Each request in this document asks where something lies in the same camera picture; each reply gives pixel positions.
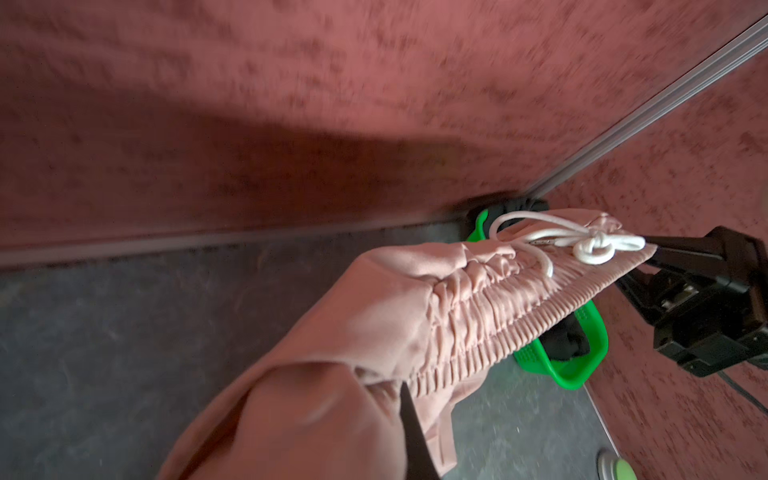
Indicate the black shorts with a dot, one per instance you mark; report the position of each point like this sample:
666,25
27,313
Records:
567,339

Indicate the pink drawstring shorts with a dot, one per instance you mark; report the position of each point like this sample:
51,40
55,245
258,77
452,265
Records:
420,323

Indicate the right aluminium corner post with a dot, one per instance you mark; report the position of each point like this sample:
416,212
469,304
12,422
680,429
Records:
719,64

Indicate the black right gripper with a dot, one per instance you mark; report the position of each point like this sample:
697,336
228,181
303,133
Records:
706,300

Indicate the green plastic basket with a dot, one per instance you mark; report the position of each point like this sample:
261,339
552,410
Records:
571,374

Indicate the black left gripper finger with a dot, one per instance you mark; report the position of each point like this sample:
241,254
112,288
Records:
419,464

